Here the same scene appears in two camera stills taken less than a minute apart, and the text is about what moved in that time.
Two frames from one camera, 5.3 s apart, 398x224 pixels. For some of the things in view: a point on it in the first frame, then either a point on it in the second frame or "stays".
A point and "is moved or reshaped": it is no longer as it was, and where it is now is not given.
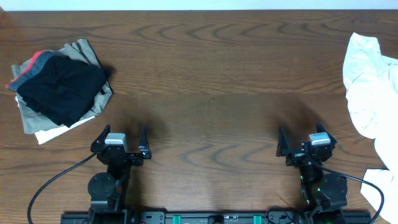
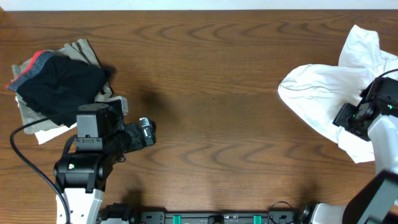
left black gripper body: x=118 y=156 -> x=137 y=137
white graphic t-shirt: x=370 y=79 is moved or reshaped
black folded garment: x=60 y=88 stays
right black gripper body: x=296 y=157 -> x=348 y=117
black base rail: x=211 y=217 stays
